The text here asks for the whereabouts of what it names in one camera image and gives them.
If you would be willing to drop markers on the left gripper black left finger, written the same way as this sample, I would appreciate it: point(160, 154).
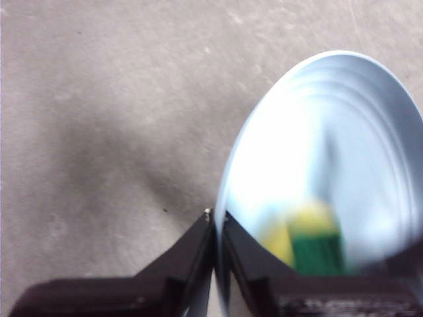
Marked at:
point(148, 294)

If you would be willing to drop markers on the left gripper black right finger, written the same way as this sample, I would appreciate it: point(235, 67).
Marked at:
point(330, 297)

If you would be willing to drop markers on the yellow sponge with green pad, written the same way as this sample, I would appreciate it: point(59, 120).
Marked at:
point(314, 251)

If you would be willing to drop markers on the blue round plate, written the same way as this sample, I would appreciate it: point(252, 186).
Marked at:
point(347, 132)

